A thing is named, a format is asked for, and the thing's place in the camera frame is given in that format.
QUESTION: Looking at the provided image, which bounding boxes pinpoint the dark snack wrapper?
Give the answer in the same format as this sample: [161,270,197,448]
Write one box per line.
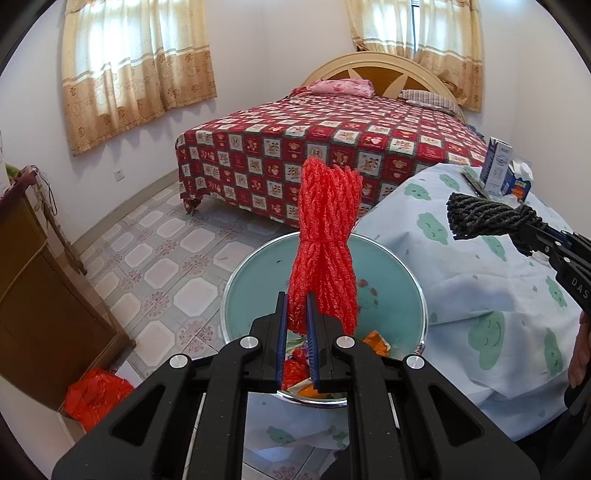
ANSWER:
[461,167,490,197]

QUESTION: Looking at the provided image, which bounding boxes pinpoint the cream wooden headboard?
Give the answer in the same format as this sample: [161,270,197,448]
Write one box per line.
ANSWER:
[300,52,467,123]

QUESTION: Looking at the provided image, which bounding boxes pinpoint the teal basin with glass rim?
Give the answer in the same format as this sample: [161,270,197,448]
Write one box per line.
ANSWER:
[221,231,428,409]

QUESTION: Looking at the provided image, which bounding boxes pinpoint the cloud print tablecloth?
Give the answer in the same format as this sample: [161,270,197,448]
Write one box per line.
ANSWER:
[245,162,591,450]

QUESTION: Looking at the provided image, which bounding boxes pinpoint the pink pillow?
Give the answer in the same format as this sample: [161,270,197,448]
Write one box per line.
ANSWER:
[307,78,374,99]

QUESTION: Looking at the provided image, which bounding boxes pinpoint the dark grey foam net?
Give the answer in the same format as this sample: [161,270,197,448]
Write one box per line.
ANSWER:
[445,192,548,241]

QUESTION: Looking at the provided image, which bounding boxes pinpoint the wooden cabinet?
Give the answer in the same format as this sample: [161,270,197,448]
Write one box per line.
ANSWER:
[0,182,137,411]

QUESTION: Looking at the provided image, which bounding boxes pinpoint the bed with red checked sheet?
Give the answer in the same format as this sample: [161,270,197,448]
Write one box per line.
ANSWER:
[174,92,490,229]

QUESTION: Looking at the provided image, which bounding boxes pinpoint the blue carton with white cap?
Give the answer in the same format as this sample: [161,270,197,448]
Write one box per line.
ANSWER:
[502,159,534,203]

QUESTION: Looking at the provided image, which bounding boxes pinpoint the red foam net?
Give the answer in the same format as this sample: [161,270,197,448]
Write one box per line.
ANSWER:
[287,156,363,335]

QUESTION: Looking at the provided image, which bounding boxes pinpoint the person's right hand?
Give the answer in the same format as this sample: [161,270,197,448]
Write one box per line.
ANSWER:
[570,314,591,389]

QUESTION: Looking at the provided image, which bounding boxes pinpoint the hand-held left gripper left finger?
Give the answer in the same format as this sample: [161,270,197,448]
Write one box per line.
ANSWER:
[52,291,289,480]

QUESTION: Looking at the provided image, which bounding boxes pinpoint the orange wrapper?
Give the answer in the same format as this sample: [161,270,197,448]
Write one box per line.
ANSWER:
[362,330,393,356]

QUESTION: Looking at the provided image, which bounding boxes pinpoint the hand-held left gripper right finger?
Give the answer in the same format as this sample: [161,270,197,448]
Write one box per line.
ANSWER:
[305,291,540,480]

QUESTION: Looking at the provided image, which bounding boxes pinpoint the striped pillow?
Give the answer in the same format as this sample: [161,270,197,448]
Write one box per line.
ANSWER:
[399,89,462,115]

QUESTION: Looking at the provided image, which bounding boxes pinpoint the red plastic bag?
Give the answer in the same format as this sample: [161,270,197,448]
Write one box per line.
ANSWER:
[64,368,136,430]

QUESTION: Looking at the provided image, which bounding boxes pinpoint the white blue carton box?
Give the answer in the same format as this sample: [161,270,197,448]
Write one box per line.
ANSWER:
[480,137,514,197]

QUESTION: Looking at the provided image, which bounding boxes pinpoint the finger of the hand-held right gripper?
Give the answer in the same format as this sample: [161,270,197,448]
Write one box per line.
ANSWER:
[524,216,575,245]
[508,228,561,268]

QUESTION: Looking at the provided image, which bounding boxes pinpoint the red plastic wrapper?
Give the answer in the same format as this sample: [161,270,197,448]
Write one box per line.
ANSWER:
[283,348,315,391]

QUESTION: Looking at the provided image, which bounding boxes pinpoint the beige window curtain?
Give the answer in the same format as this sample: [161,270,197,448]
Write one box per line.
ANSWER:
[346,0,485,114]
[62,0,218,158]

